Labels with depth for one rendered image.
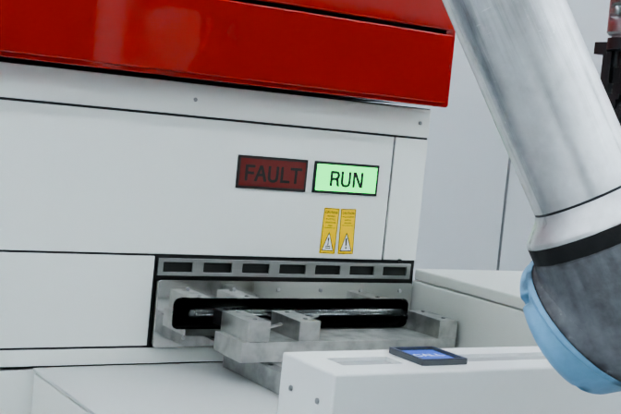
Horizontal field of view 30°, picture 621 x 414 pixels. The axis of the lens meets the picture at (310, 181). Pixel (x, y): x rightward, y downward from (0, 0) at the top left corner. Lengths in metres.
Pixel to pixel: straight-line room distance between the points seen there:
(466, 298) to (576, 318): 0.89
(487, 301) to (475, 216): 2.16
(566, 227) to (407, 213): 0.99
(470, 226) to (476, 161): 0.22
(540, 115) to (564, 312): 0.15
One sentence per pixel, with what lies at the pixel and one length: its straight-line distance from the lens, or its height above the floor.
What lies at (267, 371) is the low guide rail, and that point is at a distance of 1.57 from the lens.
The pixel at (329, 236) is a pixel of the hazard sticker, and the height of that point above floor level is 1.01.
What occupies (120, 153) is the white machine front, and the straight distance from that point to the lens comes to 1.60.
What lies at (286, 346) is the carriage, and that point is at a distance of 1.60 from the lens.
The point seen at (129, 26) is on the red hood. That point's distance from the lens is 1.54.
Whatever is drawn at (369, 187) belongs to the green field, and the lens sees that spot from 1.79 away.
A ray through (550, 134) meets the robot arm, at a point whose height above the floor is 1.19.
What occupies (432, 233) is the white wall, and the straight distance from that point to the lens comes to 3.78.
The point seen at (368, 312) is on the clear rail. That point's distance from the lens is 1.80.
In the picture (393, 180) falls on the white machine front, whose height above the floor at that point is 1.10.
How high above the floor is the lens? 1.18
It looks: 3 degrees down
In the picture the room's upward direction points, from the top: 6 degrees clockwise
